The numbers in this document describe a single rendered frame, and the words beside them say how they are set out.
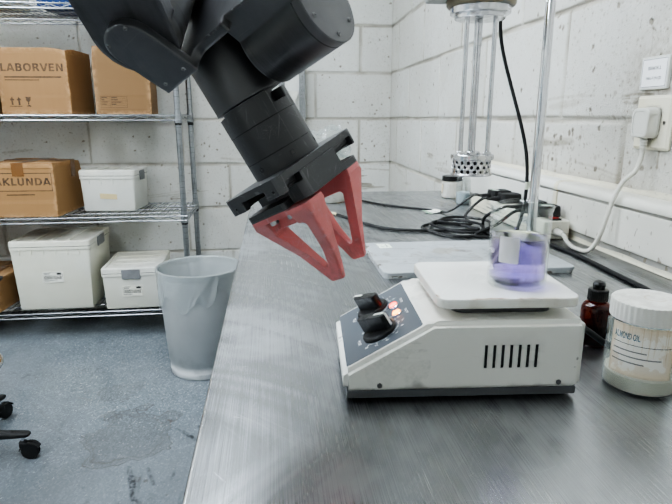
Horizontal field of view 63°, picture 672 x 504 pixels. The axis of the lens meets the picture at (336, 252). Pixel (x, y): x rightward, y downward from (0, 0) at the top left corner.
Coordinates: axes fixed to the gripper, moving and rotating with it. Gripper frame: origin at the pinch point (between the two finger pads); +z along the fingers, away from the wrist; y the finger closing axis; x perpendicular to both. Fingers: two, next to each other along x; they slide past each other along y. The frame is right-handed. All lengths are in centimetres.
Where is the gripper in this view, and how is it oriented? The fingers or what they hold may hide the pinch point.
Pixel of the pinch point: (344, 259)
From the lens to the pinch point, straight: 45.6
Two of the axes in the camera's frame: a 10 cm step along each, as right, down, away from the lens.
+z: 5.0, 8.4, 2.3
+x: -7.0, 2.2, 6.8
